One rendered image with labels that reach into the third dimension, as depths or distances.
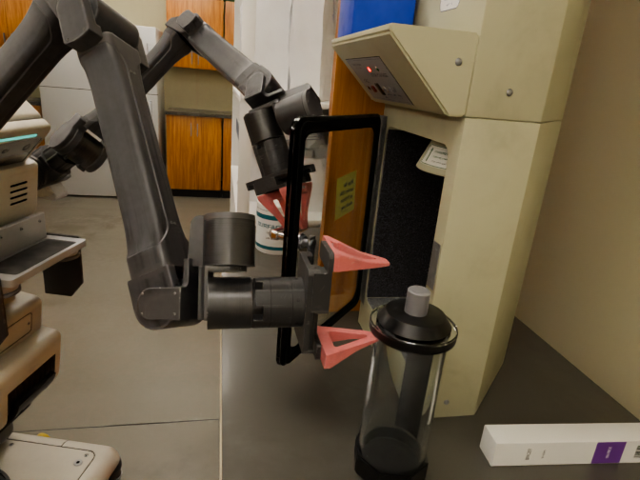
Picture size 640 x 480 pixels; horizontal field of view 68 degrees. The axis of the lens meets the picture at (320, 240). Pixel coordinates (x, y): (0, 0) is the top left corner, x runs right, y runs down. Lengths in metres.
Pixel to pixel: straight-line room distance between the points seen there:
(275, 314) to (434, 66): 0.35
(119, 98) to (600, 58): 0.90
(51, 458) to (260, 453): 1.13
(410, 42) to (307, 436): 0.56
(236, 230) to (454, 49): 0.34
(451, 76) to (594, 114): 0.54
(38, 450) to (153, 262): 1.33
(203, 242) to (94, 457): 1.28
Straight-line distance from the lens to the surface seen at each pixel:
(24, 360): 1.27
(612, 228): 1.06
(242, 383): 0.85
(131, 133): 0.62
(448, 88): 0.63
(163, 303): 0.54
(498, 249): 0.72
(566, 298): 1.16
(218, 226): 0.52
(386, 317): 0.58
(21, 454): 1.83
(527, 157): 0.71
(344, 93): 0.97
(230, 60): 0.98
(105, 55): 0.68
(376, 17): 0.82
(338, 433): 0.77
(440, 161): 0.76
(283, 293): 0.51
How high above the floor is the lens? 1.44
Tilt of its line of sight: 19 degrees down
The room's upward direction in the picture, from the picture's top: 5 degrees clockwise
